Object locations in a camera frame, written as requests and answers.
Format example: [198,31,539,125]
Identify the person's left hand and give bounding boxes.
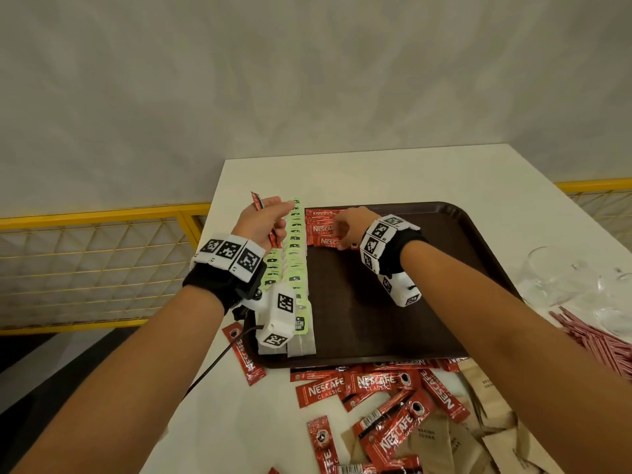
[232,196,296,252]

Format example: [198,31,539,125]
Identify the person's right hand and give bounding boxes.
[333,207,381,251]

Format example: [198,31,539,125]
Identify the row of red Nescafe sachets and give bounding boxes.
[304,207,346,248]

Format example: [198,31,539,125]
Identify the neat rows of tea bags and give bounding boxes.
[256,197,317,359]

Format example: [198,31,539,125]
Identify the brown plastic tray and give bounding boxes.
[242,201,524,369]

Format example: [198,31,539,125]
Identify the pile of red Nescafe sachets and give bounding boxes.
[222,323,470,474]

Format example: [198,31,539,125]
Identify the clear glass cups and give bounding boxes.
[515,246,632,336]

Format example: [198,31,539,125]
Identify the pile of brown sugar packets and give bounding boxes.
[340,357,564,474]

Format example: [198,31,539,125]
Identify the pile of pink stirrer sticks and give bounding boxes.
[548,305,632,383]

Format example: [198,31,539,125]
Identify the person's right forearm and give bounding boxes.
[400,240,632,474]

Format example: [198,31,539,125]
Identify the person's left forearm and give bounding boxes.
[12,286,226,474]

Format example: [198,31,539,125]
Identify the right wristband with marker tiles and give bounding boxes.
[359,214,428,277]

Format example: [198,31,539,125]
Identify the wristband with marker tiles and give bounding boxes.
[359,214,428,277]
[182,233,267,314]

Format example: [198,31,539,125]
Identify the left wristband with marker tiles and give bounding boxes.
[182,233,267,314]

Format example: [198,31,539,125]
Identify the marker cube on right wrist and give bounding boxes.
[377,271,423,307]

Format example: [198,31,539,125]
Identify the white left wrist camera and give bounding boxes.
[232,283,297,349]

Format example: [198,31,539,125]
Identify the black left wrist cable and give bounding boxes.
[185,325,265,398]

